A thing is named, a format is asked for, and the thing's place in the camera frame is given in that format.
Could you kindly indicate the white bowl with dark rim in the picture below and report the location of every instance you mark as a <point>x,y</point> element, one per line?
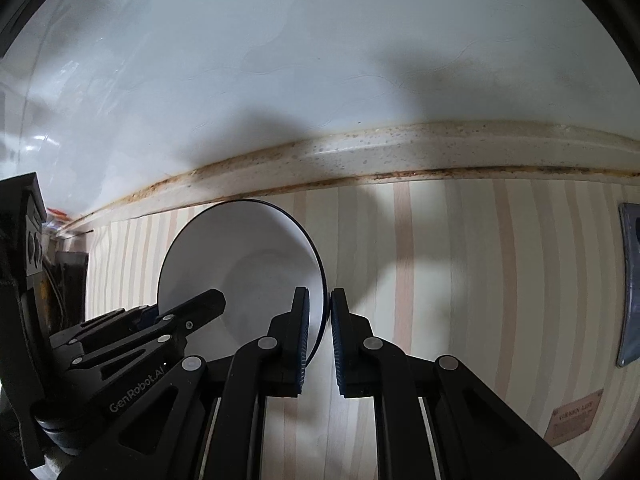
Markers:
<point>250,260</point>

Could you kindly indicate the striped mat with cat print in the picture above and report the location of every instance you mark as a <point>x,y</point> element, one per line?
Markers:
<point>450,285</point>

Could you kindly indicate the small brown card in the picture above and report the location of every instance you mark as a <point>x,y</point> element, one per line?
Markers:
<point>575,417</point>

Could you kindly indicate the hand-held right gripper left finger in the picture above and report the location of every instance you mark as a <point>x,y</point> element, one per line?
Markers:
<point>302,340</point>

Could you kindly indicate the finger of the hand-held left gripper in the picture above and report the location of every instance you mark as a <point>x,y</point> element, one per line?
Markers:
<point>200,302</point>
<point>150,340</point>

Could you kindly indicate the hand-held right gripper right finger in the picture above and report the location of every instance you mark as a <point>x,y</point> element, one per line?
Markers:
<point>337,340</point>

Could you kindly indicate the dark smartphone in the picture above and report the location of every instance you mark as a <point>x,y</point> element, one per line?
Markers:
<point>631,310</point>

